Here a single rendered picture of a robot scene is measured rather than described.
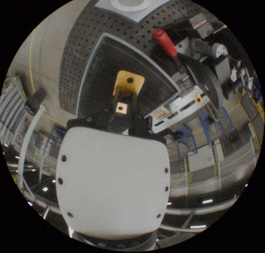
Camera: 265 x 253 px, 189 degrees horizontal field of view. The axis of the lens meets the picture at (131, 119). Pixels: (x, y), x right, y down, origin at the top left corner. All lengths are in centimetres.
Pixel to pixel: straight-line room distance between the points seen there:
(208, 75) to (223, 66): 6
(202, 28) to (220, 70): 12
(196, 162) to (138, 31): 838
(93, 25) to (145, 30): 33
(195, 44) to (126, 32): 39
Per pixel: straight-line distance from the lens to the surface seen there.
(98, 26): 63
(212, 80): 16
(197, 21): 26
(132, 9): 52
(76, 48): 70
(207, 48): 29
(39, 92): 272
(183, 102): 42
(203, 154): 822
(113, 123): 21
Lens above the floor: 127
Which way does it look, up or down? 37 degrees down
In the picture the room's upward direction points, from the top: 178 degrees counter-clockwise
